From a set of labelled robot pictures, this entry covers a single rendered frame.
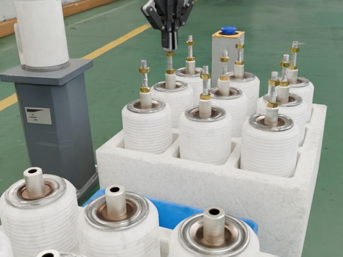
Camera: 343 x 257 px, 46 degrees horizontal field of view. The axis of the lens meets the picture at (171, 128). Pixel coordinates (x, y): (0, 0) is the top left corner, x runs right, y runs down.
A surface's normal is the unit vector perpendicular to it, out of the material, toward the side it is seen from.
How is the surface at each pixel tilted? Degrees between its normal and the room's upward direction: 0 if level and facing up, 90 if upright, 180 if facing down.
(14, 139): 0
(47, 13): 90
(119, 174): 90
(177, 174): 90
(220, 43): 90
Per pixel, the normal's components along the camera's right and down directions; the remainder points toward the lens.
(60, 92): 0.46, 0.40
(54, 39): 0.74, 0.25
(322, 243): -0.03, -0.91
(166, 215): -0.39, 0.36
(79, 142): 0.96, 0.09
